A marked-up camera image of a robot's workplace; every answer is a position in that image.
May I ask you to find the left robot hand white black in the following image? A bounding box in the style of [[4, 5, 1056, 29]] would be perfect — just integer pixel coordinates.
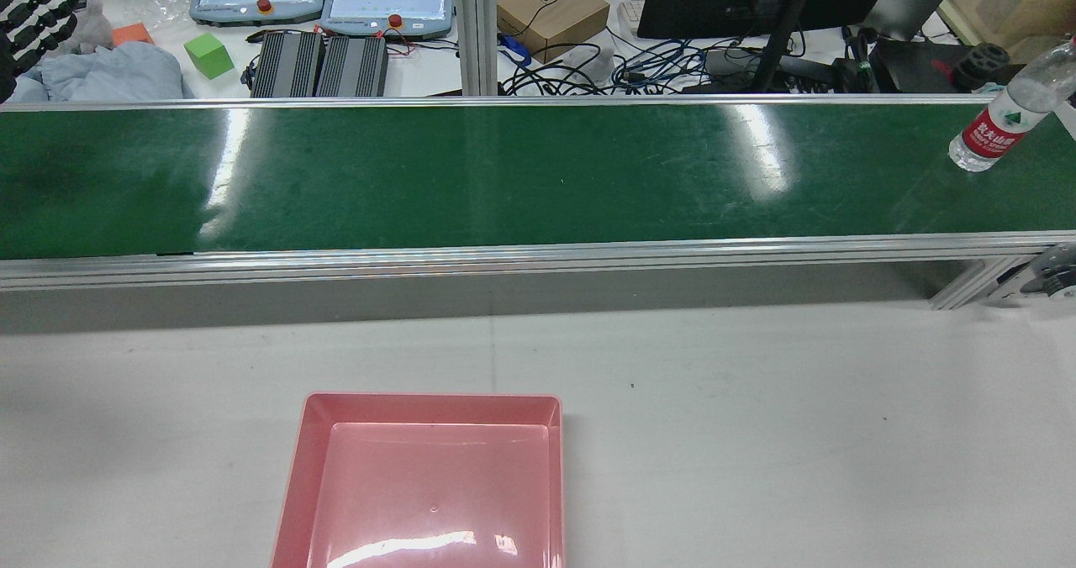
[[0, 0, 81, 103]]

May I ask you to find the clear water bottle red label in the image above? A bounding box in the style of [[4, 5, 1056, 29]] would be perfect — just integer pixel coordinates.
[[948, 37, 1076, 173]]

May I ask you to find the pink plastic basket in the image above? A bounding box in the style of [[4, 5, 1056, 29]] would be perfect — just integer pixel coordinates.
[[271, 392, 564, 568]]

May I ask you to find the brown cardboard box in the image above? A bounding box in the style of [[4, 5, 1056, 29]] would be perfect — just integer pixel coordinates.
[[496, 0, 611, 63]]

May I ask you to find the grey plush toy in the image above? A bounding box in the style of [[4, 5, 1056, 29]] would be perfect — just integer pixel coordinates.
[[63, 0, 114, 55]]

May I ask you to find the light blue cloth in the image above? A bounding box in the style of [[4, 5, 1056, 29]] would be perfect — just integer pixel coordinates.
[[7, 40, 194, 103]]

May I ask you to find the black monitor with stand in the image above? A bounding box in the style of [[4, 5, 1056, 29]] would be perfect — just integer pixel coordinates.
[[636, 0, 902, 94]]

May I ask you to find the clear plastic bag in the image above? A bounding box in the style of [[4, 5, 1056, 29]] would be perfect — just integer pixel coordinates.
[[118, 0, 196, 27]]

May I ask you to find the green foam cube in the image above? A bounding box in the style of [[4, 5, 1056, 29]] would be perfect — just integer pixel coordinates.
[[183, 32, 235, 81]]

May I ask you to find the black finned power box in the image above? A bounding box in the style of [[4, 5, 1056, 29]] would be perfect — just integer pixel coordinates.
[[314, 34, 390, 98], [250, 30, 327, 98]]

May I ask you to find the black equipment box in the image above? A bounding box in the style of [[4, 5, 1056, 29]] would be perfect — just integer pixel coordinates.
[[828, 37, 955, 95]]

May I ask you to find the black ribbed roller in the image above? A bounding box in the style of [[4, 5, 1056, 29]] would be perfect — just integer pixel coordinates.
[[950, 42, 1011, 92]]

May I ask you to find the wooden block with hole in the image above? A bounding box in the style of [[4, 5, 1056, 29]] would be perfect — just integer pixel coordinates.
[[975, 0, 1076, 48]]

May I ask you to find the grey conveyor motor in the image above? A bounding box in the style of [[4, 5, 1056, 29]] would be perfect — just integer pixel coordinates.
[[1019, 243, 1076, 302]]

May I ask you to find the blue cable bundle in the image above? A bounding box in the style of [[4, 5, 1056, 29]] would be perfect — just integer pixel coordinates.
[[614, 39, 741, 90]]

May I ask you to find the black cable tangle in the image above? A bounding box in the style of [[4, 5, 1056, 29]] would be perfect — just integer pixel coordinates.
[[503, 43, 608, 97]]

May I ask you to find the aluminium profile post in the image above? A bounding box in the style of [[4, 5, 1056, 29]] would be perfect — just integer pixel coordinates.
[[454, 0, 498, 97]]

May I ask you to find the green conveyor belt aluminium frame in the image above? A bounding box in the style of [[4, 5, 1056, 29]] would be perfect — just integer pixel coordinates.
[[0, 93, 1076, 310]]

